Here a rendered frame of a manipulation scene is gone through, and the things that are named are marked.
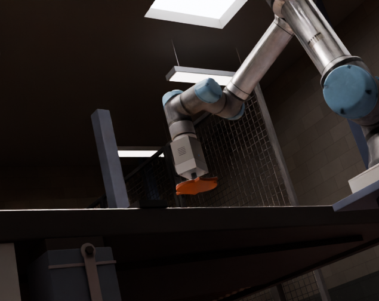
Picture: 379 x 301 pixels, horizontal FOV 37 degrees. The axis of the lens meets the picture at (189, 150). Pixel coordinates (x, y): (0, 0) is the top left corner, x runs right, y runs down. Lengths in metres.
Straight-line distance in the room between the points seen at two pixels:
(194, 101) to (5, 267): 0.84
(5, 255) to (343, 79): 0.83
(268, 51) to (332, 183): 6.23
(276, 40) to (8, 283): 1.06
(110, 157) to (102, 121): 0.28
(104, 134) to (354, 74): 2.69
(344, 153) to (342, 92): 6.39
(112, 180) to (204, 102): 2.12
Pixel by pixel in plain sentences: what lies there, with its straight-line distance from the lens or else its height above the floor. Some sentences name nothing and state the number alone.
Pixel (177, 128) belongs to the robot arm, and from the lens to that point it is 1.69.
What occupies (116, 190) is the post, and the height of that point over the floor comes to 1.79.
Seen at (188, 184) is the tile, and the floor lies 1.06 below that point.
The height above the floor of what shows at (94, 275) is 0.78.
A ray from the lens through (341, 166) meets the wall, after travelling 7.78.
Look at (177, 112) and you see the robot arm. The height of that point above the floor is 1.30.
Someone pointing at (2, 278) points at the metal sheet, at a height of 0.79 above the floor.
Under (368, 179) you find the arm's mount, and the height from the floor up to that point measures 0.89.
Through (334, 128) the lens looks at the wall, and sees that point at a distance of 7.86.
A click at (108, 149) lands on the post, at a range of 3.81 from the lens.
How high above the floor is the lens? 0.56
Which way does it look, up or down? 22 degrees up
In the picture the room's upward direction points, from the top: 15 degrees counter-clockwise
